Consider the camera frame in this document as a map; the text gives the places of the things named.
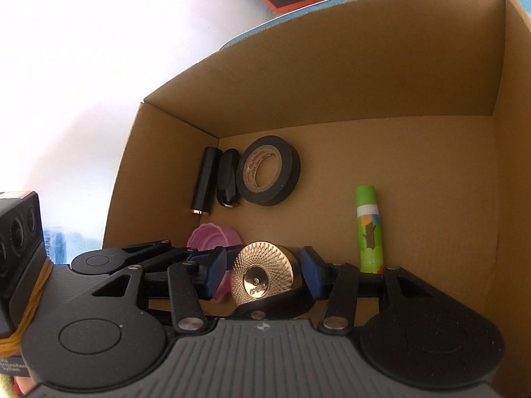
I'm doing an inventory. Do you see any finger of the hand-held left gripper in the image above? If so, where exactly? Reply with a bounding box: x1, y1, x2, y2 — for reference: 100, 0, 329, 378
120, 239, 208, 266

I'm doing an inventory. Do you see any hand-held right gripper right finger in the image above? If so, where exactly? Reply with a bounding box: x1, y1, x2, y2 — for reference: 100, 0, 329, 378
302, 246, 440, 336

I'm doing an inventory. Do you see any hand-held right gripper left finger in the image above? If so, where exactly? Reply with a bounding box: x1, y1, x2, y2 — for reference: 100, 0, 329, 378
89, 246, 228, 334

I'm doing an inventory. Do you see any pink shell-shaped dish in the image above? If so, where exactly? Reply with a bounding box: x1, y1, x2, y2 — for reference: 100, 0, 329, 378
187, 223, 243, 301

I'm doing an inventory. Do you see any gold round tin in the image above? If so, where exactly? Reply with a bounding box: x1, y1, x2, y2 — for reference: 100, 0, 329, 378
230, 240, 297, 299

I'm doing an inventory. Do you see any green glue stick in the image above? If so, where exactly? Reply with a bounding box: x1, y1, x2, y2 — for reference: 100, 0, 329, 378
354, 183, 384, 274

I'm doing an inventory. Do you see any brown cardboard box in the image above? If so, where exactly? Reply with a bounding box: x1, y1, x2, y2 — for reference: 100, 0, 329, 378
102, 0, 531, 398

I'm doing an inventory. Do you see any blue white plastic bag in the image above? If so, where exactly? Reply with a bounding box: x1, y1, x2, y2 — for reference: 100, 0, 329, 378
43, 226, 104, 266

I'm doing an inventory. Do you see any black cylinder tube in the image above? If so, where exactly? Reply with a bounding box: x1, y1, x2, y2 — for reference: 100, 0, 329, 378
190, 147, 220, 216

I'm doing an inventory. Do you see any black tape roll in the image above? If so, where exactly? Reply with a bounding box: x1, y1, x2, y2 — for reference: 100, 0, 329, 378
236, 135, 301, 207

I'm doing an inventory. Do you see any blue printed table cover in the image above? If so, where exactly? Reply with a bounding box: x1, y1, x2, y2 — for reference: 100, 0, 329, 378
218, 0, 531, 50

